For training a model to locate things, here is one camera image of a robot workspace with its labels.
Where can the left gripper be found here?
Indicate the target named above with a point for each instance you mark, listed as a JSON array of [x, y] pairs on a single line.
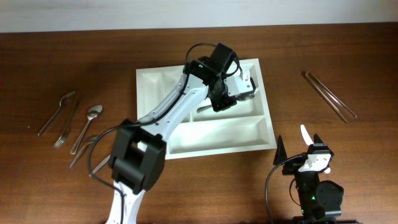
[[221, 102]]

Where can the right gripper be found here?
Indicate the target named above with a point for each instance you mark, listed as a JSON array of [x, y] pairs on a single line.
[[280, 154]]

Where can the large steel spoon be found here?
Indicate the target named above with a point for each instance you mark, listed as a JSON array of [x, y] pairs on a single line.
[[92, 113], [205, 108]]

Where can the steel fork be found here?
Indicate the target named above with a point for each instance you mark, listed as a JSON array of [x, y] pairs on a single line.
[[52, 118], [61, 140]]

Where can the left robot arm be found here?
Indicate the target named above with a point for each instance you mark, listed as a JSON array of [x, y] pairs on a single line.
[[138, 154]]

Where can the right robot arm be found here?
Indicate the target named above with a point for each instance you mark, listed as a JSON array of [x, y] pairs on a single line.
[[320, 201]]

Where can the white plastic knife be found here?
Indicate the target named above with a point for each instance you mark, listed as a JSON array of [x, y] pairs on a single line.
[[306, 136]]

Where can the white plastic cutlery tray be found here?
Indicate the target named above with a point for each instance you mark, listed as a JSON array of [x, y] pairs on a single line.
[[246, 126]]

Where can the long steel kitchen tongs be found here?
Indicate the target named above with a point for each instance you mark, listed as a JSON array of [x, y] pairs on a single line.
[[328, 96]]

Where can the small steel teaspoon right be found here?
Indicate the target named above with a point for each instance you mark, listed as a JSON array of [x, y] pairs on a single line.
[[99, 166]]

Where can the small steel teaspoon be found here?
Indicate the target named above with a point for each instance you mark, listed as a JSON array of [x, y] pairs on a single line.
[[99, 166], [89, 141]]

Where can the small steel teaspoon left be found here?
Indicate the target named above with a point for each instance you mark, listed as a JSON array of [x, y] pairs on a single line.
[[89, 141]]

